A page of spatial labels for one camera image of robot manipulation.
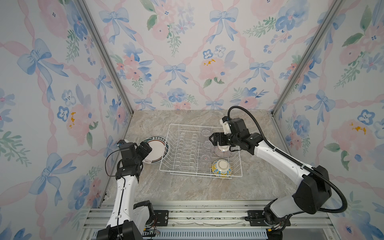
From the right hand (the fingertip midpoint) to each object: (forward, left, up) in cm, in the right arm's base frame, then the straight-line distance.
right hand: (215, 136), depth 83 cm
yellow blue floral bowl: (-13, -4, -12) cm, 19 cm away
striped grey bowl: (-2, -3, -14) cm, 15 cm away
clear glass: (+9, +5, -8) cm, 13 cm away
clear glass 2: (-9, +5, -8) cm, 14 cm away
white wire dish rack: (+2, +16, -17) cm, 24 cm away
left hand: (-5, +40, -3) cm, 41 cm away
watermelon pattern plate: (+2, +34, -16) cm, 38 cm away
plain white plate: (+1, +34, -17) cm, 38 cm away
